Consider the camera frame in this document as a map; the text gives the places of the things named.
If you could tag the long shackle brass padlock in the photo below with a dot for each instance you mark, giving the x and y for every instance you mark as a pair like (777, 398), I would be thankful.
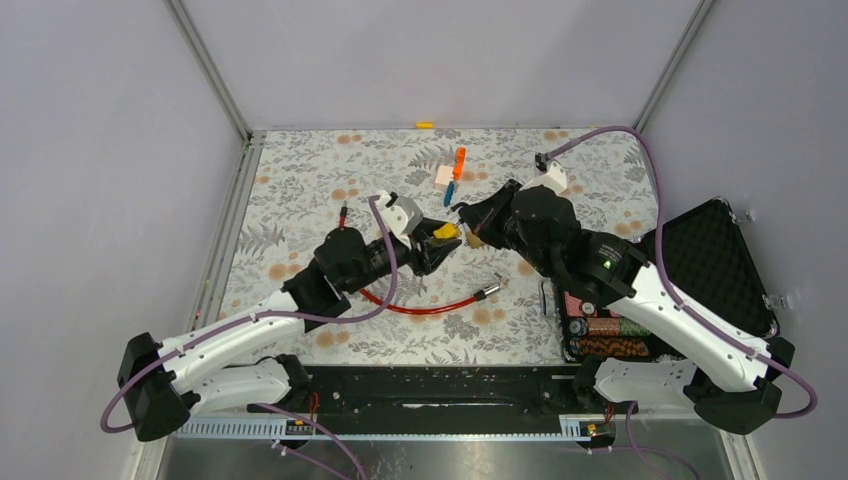
(473, 241)

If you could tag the orange toy brick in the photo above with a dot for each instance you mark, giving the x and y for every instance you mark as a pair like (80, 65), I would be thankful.
(459, 163)

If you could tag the red cable lock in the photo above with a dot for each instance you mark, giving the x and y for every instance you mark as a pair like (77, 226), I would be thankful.
(433, 308)

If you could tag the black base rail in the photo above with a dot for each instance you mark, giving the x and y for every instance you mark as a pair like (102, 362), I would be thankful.
(445, 400)

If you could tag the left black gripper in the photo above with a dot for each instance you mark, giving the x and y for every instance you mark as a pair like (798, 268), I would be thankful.
(431, 252)

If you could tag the blue toy brick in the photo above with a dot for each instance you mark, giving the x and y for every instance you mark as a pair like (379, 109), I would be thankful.
(448, 195)

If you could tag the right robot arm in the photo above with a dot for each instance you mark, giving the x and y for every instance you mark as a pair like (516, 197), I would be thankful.
(725, 375)

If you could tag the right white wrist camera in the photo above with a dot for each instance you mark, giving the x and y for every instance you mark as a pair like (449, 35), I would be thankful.
(551, 173)

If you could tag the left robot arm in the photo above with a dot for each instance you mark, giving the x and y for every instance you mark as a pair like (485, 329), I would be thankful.
(162, 384)

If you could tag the floral table mat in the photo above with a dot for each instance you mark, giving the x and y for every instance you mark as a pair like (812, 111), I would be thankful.
(305, 179)

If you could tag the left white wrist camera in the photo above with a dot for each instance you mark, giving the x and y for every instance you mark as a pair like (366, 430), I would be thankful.
(399, 213)

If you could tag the black poker chip case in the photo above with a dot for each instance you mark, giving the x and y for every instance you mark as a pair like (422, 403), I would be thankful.
(707, 258)

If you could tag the yellow padlock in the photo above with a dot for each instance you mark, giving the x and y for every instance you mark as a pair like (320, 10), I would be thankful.
(448, 231)

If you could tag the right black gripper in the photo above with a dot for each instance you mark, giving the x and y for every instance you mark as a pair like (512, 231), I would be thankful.
(483, 217)

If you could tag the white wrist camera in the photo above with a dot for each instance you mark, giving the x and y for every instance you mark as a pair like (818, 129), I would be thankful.
(399, 213)
(551, 173)

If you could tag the white toy block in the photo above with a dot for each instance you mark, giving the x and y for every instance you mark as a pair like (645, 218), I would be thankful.
(443, 177)

